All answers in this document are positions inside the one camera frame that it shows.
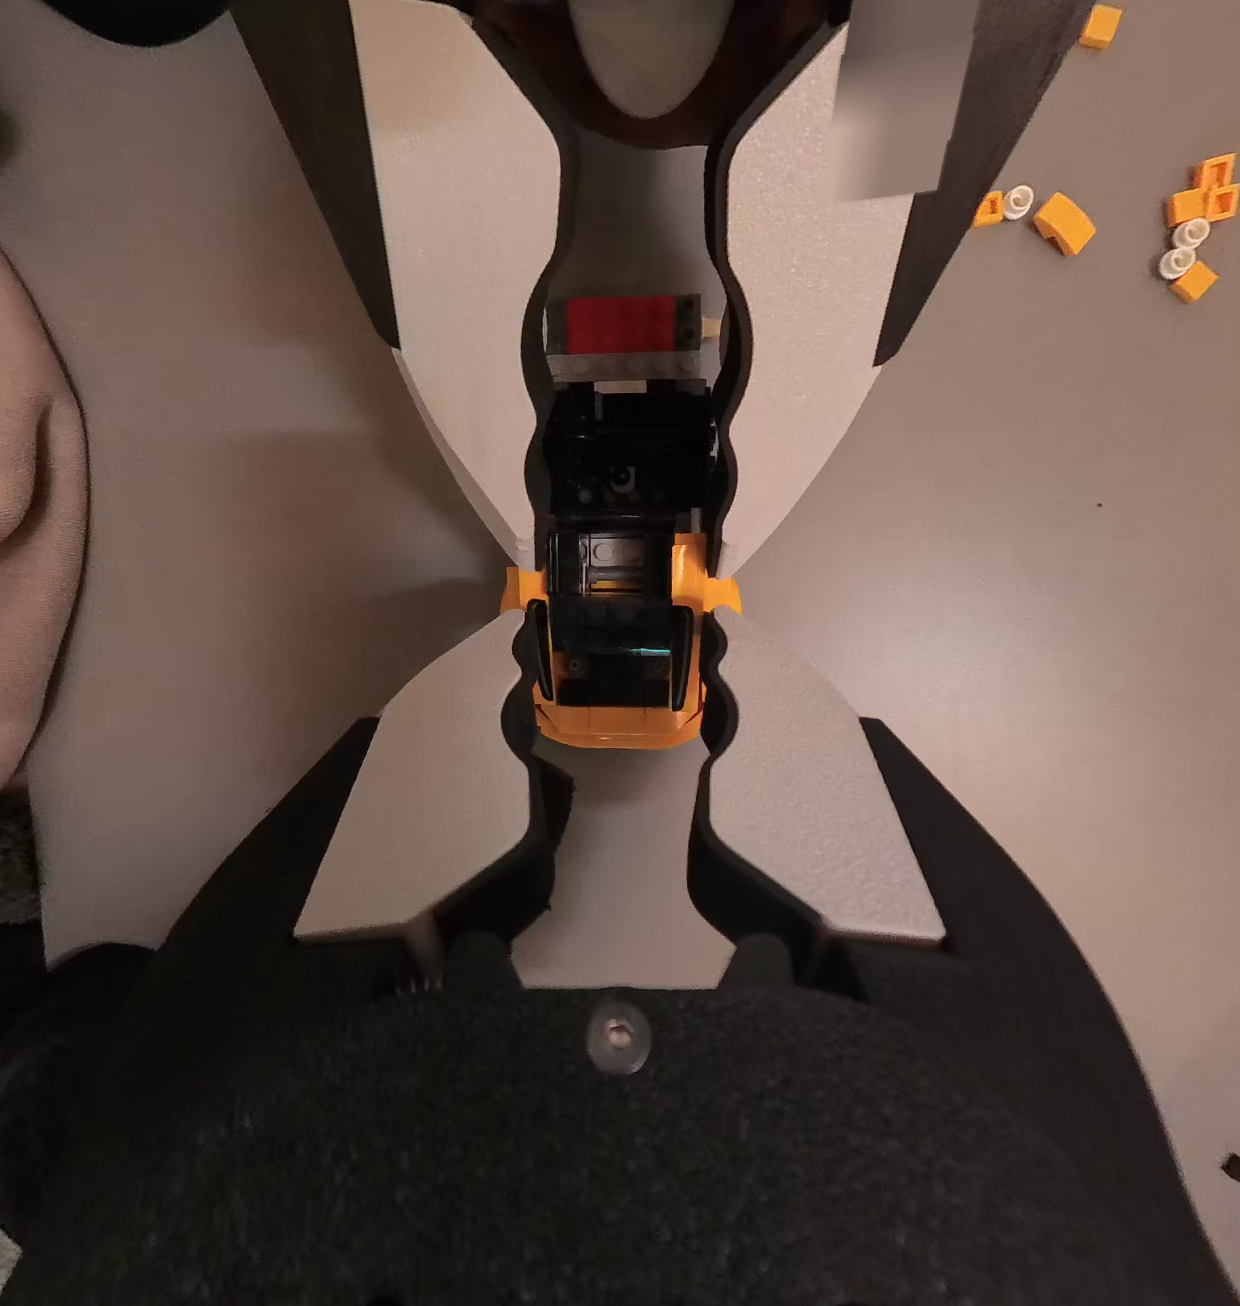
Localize person's left hand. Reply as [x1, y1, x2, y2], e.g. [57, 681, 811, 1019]
[537, 40, 777, 150]

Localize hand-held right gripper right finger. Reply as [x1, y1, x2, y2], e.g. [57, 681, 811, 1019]
[685, 612, 948, 946]

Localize orange and black lego car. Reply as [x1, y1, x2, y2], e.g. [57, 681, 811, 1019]
[504, 295, 744, 755]

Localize small orange lego pieces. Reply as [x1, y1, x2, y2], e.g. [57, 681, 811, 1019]
[973, 6, 1240, 306]

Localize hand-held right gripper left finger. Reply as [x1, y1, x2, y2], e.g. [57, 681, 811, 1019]
[293, 603, 573, 948]

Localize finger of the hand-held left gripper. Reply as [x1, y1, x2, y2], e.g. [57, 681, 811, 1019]
[350, 0, 582, 573]
[702, 25, 918, 573]

